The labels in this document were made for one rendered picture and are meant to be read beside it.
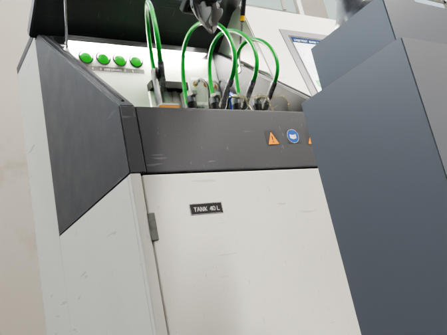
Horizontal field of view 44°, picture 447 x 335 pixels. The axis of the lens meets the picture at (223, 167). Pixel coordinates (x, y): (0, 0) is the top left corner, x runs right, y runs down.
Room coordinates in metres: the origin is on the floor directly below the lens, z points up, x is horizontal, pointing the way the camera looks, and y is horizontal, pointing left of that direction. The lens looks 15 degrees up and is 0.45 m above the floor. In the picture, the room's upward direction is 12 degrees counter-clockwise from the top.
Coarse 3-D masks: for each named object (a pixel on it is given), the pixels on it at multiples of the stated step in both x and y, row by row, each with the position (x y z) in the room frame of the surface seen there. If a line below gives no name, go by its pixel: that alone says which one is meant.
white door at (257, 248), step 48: (144, 192) 1.15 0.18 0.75; (192, 192) 1.21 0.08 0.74; (240, 192) 1.29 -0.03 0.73; (288, 192) 1.36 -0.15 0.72; (192, 240) 1.20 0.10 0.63; (240, 240) 1.27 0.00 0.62; (288, 240) 1.35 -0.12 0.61; (336, 240) 1.43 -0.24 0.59; (192, 288) 1.19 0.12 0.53; (240, 288) 1.25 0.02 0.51; (288, 288) 1.33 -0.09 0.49; (336, 288) 1.41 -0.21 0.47
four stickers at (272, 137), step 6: (270, 132) 1.36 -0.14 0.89; (276, 132) 1.37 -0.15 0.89; (288, 132) 1.39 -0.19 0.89; (294, 132) 1.40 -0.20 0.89; (306, 132) 1.43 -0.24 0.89; (270, 138) 1.36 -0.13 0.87; (276, 138) 1.37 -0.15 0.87; (288, 138) 1.39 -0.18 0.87; (294, 138) 1.40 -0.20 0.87; (270, 144) 1.35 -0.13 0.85; (276, 144) 1.36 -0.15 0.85
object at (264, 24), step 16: (256, 16) 1.84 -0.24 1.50; (272, 16) 1.89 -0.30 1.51; (288, 16) 1.94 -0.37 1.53; (304, 16) 1.99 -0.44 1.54; (256, 32) 1.81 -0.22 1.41; (272, 32) 1.85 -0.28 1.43; (320, 32) 2.00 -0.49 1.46; (224, 48) 1.95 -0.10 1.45; (256, 48) 1.79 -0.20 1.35; (272, 64) 1.78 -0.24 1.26; (288, 64) 1.82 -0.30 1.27; (288, 80) 1.78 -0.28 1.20
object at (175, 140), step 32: (160, 128) 1.19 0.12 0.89; (192, 128) 1.23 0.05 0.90; (224, 128) 1.28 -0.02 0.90; (256, 128) 1.34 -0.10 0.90; (288, 128) 1.39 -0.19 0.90; (160, 160) 1.18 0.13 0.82; (192, 160) 1.22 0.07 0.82; (224, 160) 1.27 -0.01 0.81; (256, 160) 1.32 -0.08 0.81; (288, 160) 1.38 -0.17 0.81
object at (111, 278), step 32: (128, 192) 1.15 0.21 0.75; (96, 224) 1.34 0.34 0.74; (128, 224) 1.18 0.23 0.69; (64, 256) 1.59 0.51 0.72; (96, 256) 1.37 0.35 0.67; (128, 256) 1.20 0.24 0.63; (96, 288) 1.39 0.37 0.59; (128, 288) 1.22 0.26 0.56; (96, 320) 1.42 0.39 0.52; (128, 320) 1.25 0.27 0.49; (160, 320) 1.14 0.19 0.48
